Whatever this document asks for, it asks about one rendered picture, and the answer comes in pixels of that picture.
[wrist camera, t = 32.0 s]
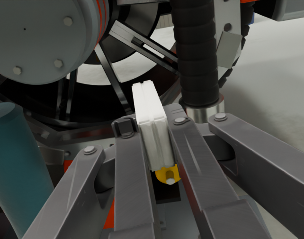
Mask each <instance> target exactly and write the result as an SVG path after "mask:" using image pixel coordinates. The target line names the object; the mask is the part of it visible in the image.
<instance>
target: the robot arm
mask: <svg viewBox="0 0 304 239"><path fill-rule="evenodd" d="M132 90H133V97H134V106H135V114H132V115H127V116H123V117H121V118H118V119H116V120H115V121H113V122H112V124H111V126H112V129H113V132H114V135H115V138H116V143H115V144H114V145H113V146H111V147H109V148H106V149H103V147H102V146H101V145H89V146H86V147H85V148H84V149H82V150H81V151H80V152H79V153H78V154H77V156H76V157H75V159H74V160H73V162H72V163H71V165H70V166H69V168H68V169H67V171H66V172H65V174H64V175H63V177H62V178H61V180H60V181H59V183H58V184H57V186H56V187H55V189H54V190H53V192H52V193H51V195H50V196H49V198H48V199H47V201H46V202H45V204H44V205H43V207H42V209H41V210H40V212H39V213H38V215H37V216H36V218H35V219H34V221H33V222H32V224H31V225H30V227H29V228H28V230H27V231H26V233H25V234H24V236H23V238H22V239H99V238H100V235H101V233H102V230H103V228H104V225H105V222H106V219H107V216H108V213H109V210H110V208H111V205H112V202H113V199H114V198H115V202H114V232H110V233H109V236H108V239H163V238H162V232H161V226H160V221H159V216H158V210H157V205H156V200H155V195H154V189H153V184H152V177H151V172H150V170H151V171H152V172H153V171H157V170H161V168H162V167H165V168H169V167H173V166H175V164H177V167H178V172H179V177H180V178H181V179H182V182H183V185H184V188H185V191H186V194H187V197H188V200H189V203H190V206H191V209H192V212H193V215H194V217H195V220H196V223H197V227H198V230H199V233H200V236H201V239H272V238H271V237H270V235H269V234H268V232H267V231H266V229H265V227H264V226H263V224H262V223H261V221H260V220H259V218H258V216H257V215H256V213H255V211H254V210H253V208H252V207H251V205H250V203H249V202H248V201H247V200H246V199H241V200H240V199H239V197H238V195H237V193H236V192H235V190H234V189H233V187H232V185H231V184H230V182H229V180H228V178H227V177H226V175H227V176H228V177H229V178H230V179H231V180H232V181H234V182H235V183H236V184H237V185H238V186H239V187H240V188H241V189H243V190H244V191H245V192H246V193H247V194H248V195H249V196H250V197H251V198H253V199H254V200H255V201H256V202H257V203H258V204H259V205H261V206H262V207H263V208H264V209H265V210H266V211H267V212H269V213H270V214H271V215H272V216H273V217H274V218H275V219H276V220H278V221H279V222H280V223H281V224H282V225H283V226H284V227H286V228H287V229H288V230H289V231H290V232H291V233H292V234H294V235H295V236H296V237H297V238H298V239H304V152H303V151H301V150H299V149H297V148H295V147H293V146H291V145H289V144H287V143H286V142H284V141H282V140H280V139H278V138H276V137H274V136H272V135H271V134H269V133H267V132H265V131H263V130H261V129H259V128H257V127H255V126H253V125H251V124H249V123H247V122H246V121H244V120H242V119H240V118H238V117H236V116H234V115H232V114H230V113H224V112H221V113H217V114H214V115H212V116H210V117H209V118H208V123H205V124H196V123H194V121H193V120H192V119H191V118H190V117H187V115H186V113H185V112H184V110H183V108H182V106H181V105H180V104H177V103H174V104H170V105H166V106H162V104H161V101H160V99H159V96H158V94H157V92H156V89H155V87H154V84H153V82H152V81H151V80H148V81H144V82H143V83H142V84H140V83H135V84H133V86H132Z"/></svg>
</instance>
